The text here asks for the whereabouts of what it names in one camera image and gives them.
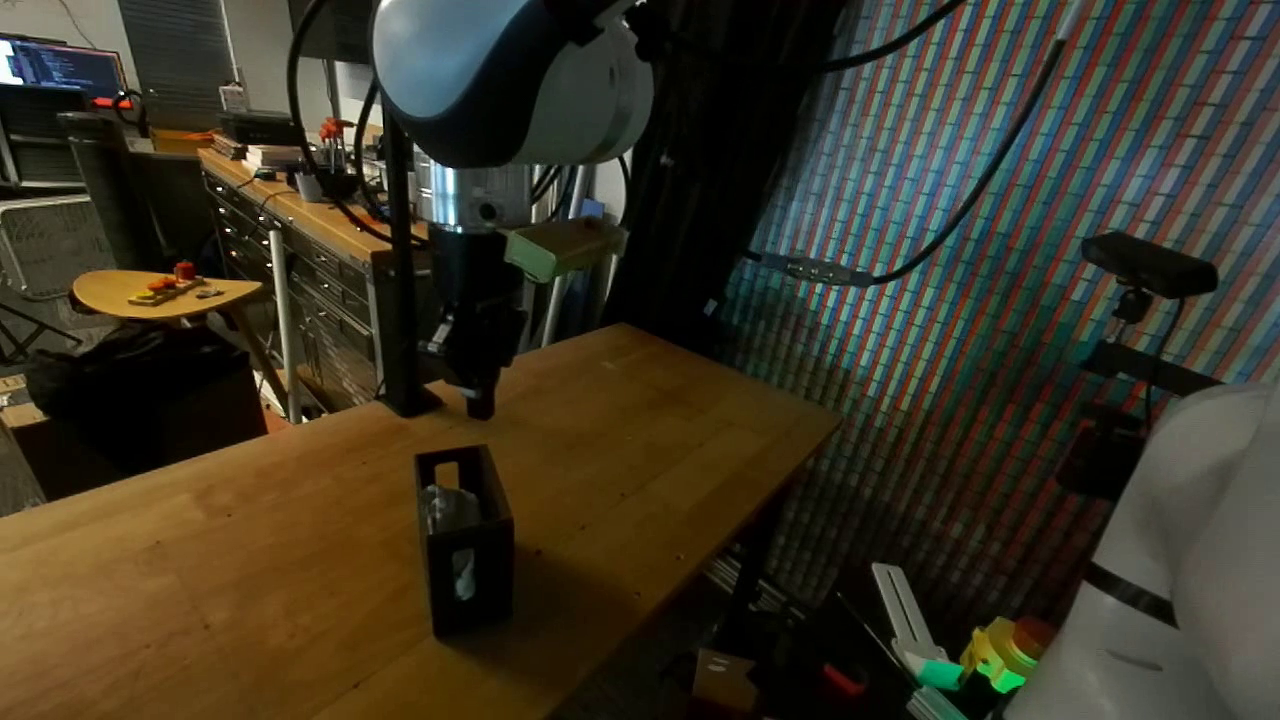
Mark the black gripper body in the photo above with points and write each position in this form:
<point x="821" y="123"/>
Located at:
<point x="480" y="300"/>

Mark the black plastic box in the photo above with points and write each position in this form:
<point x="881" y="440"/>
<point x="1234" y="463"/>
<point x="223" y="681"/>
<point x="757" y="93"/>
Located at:
<point x="464" y="562"/>

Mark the small brown cardboard box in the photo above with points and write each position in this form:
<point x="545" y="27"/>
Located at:
<point x="720" y="681"/>

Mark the black vertical stand pole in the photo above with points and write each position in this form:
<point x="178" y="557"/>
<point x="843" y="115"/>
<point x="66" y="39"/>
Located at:
<point x="399" y="294"/>

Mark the wooden workbench with drawers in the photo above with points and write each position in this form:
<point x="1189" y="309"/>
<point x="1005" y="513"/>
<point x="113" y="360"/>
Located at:
<point x="327" y="264"/>

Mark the black case on workbench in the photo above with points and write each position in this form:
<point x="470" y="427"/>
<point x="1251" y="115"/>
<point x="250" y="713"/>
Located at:
<point x="260" y="124"/>

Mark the red items on stool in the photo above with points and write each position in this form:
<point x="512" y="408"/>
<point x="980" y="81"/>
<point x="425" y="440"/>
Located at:
<point x="173" y="283"/>

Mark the large black bag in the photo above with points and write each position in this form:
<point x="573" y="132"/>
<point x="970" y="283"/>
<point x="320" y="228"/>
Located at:
<point x="145" y="392"/>

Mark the round wooden stool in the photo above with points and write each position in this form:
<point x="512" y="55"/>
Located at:
<point x="120" y="290"/>

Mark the small red item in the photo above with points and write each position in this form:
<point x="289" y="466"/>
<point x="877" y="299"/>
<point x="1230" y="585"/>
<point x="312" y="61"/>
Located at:
<point x="843" y="681"/>

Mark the white flat strip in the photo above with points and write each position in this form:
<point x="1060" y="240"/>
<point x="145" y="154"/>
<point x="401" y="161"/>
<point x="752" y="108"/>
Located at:
<point x="904" y="607"/>

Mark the lit blue computer monitor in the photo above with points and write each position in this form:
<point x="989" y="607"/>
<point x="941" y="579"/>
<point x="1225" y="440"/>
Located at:
<point x="63" y="66"/>

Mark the colourful striped curtain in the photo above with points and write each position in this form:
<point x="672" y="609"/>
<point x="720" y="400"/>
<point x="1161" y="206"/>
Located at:
<point x="986" y="264"/>

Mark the green and yellow blocks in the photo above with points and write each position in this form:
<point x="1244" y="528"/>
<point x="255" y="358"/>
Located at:
<point x="1003" y="652"/>

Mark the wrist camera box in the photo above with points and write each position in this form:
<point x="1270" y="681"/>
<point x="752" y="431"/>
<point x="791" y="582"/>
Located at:
<point x="565" y="248"/>

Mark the black camera on stand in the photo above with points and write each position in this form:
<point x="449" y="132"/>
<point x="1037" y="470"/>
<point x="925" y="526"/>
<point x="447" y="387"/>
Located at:
<point x="1146" y="260"/>

